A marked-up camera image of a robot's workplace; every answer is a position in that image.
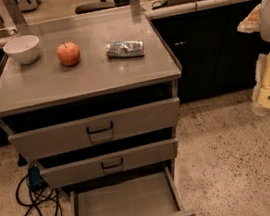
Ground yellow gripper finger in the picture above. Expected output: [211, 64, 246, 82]
[236, 4, 261, 34]

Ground grey drawer cabinet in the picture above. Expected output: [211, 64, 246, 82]
[0, 0, 205, 216]

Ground grey open bottom drawer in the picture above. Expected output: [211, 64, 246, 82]
[70, 167, 195, 216]

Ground grey middle drawer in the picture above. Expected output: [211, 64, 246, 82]
[40, 138, 178, 188]

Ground grey top drawer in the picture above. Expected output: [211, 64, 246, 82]
[9, 98, 180, 161]

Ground black counter cabinets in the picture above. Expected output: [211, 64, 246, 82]
[152, 0, 270, 103]

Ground red apple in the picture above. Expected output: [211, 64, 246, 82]
[56, 42, 81, 67]

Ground white ceramic bowl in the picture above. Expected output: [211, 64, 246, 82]
[3, 34, 41, 65]

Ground blue power box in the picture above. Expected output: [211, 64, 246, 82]
[26, 165, 46, 190]

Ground black floor cables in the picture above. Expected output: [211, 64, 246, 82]
[0, 169, 64, 216]

